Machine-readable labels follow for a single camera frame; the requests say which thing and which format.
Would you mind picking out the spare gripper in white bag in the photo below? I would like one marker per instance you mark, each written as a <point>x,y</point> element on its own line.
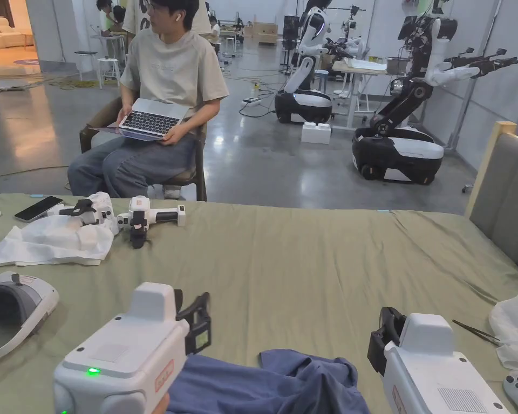
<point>86,213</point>

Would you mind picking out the white power strip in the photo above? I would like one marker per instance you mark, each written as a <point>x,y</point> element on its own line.
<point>251,100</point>

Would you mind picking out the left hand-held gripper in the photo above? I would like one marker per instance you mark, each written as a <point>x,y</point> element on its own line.
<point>125,353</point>

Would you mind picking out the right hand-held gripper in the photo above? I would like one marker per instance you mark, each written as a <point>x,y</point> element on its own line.
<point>431,371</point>

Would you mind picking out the black tweezers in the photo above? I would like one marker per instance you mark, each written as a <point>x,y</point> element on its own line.
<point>475,332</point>

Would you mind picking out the black phone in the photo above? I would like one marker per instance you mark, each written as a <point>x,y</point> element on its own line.
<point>39,208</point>

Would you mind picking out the white plastic bag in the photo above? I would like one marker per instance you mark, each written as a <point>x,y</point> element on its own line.
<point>516,319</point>

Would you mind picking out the dark blue shirt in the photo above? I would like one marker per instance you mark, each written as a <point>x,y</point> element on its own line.
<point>285,388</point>

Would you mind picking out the white cloth bag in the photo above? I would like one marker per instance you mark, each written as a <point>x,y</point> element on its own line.
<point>39,246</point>

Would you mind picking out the white foam block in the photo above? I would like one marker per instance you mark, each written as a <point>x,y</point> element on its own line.
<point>316,133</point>

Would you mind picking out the white and grey headset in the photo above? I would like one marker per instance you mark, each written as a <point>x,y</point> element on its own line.
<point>34,302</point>

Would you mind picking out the person's left hand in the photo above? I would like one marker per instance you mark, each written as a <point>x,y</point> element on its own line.
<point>165,405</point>

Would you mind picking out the grey padded headboard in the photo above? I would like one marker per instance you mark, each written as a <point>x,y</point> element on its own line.
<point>507,207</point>

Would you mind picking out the bed with pale green sheet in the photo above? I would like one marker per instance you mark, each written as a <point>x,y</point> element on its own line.
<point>285,267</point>

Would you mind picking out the wooden crate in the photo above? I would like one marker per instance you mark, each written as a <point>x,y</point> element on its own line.
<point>263,30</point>

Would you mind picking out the beige sofa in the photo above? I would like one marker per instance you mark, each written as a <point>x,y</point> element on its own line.
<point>4,32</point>

